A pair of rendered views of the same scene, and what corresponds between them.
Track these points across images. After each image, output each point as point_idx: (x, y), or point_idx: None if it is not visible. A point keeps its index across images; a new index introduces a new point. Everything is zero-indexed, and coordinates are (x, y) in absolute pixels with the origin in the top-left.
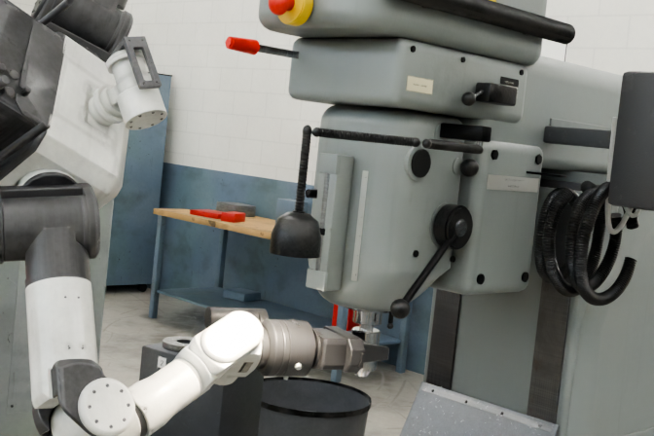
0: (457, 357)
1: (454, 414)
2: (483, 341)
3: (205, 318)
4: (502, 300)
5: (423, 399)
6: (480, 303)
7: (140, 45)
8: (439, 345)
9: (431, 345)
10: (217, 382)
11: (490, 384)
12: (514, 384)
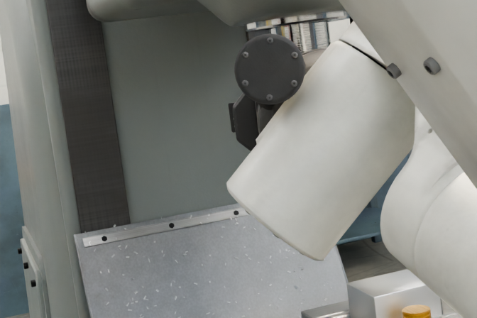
0: (128, 168)
1: (164, 251)
2: (167, 124)
3: (253, 78)
4: (184, 50)
5: (96, 258)
6: (145, 68)
7: None
8: (91, 163)
9: (75, 170)
10: (328, 253)
11: (198, 183)
12: (236, 166)
